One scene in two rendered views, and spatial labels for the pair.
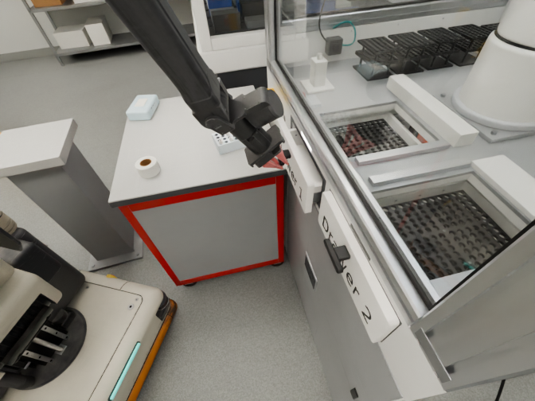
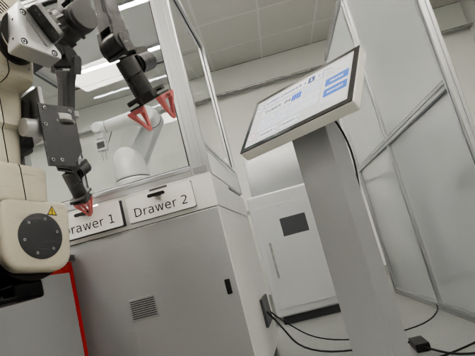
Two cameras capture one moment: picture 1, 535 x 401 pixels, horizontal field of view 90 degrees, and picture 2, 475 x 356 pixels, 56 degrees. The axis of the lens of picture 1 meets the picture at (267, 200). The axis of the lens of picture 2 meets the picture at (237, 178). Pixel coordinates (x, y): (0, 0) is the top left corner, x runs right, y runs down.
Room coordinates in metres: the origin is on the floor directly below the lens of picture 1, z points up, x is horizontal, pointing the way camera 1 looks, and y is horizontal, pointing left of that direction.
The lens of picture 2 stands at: (-0.58, 1.52, 0.57)
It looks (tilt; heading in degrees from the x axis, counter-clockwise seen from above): 10 degrees up; 286
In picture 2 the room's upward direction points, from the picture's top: 15 degrees counter-clockwise
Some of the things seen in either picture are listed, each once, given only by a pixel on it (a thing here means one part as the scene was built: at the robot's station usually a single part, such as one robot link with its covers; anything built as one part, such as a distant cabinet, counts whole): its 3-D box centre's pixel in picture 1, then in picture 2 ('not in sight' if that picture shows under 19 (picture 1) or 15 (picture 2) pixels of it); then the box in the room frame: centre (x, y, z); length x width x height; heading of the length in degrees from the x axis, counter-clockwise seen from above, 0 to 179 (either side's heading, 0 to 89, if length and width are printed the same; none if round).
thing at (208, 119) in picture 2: not in sight; (199, 85); (0.12, -0.67, 1.52); 0.87 x 0.01 x 0.86; 100
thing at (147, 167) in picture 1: (147, 166); not in sight; (0.69, 0.39, 0.78); 0.07 x 0.07 x 0.04
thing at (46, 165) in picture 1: (83, 204); not in sight; (0.92, 0.93, 0.38); 0.30 x 0.30 x 0.76; 13
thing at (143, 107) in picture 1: (143, 107); not in sight; (1.09, 0.51, 0.78); 0.15 x 0.10 x 0.04; 176
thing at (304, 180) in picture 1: (292, 161); (88, 221); (0.56, -0.08, 0.87); 0.29 x 0.02 x 0.11; 10
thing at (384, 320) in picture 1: (349, 258); (160, 202); (0.25, -0.16, 0.87); 0.29 x 0.02 x 0.11; 10
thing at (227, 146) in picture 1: (232, 139); not in sight; (0.82, 0.11, 0.78); 0.12 x 0.08 x 0.04; 112
